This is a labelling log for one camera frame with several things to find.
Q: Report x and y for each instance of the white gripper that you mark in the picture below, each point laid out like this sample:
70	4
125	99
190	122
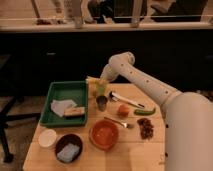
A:
108	73

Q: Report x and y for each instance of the yellow banana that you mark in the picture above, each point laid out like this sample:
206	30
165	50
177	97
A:
96	80

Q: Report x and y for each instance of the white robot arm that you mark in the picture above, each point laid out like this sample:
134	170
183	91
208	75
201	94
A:
188	116

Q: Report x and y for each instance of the green plastic cup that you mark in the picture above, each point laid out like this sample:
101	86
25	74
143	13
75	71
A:
101	88

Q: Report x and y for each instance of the small metal cup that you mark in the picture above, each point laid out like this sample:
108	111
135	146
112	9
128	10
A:
101	102

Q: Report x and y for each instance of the orange fruit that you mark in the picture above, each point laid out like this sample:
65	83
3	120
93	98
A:
123	111

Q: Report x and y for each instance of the green plastic tray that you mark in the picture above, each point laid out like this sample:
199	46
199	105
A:
61	96

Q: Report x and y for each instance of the green chili pepper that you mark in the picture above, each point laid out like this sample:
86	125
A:
141	112

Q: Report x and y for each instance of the metal fork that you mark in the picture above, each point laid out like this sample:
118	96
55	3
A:
124	124

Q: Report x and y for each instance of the tan sponge block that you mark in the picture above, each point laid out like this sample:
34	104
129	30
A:
74	111

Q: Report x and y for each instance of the orange bowl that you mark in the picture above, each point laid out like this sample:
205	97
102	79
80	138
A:
104	134

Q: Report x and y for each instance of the white crumpled cloth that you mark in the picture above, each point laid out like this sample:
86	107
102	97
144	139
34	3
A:
59	106

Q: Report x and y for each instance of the brown dried fruit pile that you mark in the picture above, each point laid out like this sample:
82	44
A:
146	128

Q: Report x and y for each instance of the dark brown bowl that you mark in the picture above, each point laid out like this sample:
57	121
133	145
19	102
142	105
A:
65	140

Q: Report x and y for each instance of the black office chair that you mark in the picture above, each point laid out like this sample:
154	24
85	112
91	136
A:
4	116

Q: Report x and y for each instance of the small white bowl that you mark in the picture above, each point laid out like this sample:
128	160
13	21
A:
47	138

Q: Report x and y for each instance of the blue sponge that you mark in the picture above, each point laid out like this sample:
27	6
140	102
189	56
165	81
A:
68	153

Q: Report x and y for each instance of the black handled white spatula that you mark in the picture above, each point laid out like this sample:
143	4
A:
116	96

